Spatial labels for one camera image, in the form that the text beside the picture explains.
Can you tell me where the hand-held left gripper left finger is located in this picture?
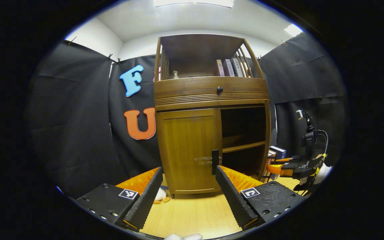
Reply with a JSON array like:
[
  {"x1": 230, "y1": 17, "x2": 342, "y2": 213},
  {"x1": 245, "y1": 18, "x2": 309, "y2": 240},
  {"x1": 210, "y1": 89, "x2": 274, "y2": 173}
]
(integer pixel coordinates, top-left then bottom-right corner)
[{"x1": 74, "y1": 167, "x2": 164, "y2": 232}]

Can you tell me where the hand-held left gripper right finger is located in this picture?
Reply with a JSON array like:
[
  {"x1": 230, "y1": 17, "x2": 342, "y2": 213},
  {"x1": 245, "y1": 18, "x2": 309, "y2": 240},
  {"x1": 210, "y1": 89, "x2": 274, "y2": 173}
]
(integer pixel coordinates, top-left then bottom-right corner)
[{"x1": 215, "y1": 165, "x2": 306, "y2": 231}]

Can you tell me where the wooden shoe cabinet door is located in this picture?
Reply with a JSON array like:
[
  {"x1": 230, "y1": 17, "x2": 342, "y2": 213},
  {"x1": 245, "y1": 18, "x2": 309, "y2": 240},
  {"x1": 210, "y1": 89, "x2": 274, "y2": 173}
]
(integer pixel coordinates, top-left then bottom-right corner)
[
  {"x1": 155, "y1": 108, "x2": 223, "y2": 195},
  {"x1": 259, "y1": 99, "x2": 272, "y2": 182}
]

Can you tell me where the wooden double-door shoe cabinet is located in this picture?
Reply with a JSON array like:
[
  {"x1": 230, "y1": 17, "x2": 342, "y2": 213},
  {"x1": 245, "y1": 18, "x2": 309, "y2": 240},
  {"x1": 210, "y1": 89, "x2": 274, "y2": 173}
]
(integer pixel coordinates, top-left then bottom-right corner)
[{"x1": 154, "y1": 33, "x2": 272, "y2": 199}]

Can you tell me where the white and orange plush toy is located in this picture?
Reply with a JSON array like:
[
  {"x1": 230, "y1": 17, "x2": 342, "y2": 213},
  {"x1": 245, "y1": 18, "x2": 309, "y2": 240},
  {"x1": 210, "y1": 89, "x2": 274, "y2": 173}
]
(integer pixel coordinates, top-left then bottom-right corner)
[{"x1": 154, "y1": 187, "x2": 172, "y2": 204}]

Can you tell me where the wooden inner shelf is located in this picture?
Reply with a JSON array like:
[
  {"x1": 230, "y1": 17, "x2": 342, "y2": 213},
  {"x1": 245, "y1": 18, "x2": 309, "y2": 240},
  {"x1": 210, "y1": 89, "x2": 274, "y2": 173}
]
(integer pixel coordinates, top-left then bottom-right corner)
[{"x1": 222, "y1": 141, "x2": 266, "y2": 154}]

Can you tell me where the black backdrop cloth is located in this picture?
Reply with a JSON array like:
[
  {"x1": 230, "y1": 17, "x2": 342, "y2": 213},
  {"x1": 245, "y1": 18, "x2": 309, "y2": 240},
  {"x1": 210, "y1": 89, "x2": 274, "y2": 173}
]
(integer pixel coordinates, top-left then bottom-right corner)
[{"x1": 25, "y1": 32, "x2": 349, "y2": 200}]

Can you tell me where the wooden drawer with black knob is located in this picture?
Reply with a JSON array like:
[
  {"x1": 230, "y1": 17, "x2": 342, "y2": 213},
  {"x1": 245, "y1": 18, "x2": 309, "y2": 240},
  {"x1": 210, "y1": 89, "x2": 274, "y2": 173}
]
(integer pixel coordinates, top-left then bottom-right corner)
[{"x1": 154, "y1": 77, "x2": 270, "y2": 108}]

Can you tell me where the small ceiling light panel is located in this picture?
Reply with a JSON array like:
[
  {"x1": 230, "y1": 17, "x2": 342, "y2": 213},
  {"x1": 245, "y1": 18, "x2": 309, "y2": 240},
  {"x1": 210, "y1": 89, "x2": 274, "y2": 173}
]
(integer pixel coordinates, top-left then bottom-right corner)
[{"x1": 284, "y1": 23, "x2": 303, "y2": 37}]

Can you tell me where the large ceiling light panel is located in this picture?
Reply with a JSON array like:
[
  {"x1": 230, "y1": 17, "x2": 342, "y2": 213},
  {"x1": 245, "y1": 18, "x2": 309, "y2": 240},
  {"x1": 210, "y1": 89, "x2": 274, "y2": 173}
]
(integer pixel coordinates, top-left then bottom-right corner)
[{"x1": 153, "y1": 0, "x2": 235, "y2": 8}]

